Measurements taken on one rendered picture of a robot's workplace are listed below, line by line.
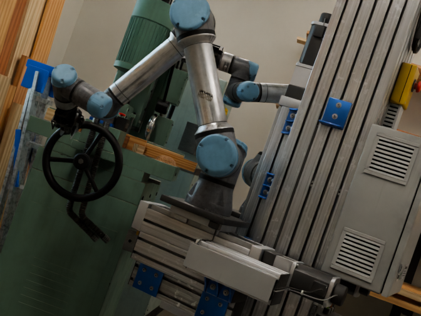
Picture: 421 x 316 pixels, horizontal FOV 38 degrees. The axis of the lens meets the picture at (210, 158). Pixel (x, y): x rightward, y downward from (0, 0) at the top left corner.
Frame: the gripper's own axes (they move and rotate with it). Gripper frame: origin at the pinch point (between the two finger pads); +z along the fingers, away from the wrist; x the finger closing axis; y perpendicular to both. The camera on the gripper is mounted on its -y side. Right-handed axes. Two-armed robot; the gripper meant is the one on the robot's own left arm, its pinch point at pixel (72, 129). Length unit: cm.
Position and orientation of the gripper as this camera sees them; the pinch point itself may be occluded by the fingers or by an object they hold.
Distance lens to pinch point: 220.3
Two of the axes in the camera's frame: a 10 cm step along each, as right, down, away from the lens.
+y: -3.0, 8.0, -5.1
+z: -1.4, 4.9, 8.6
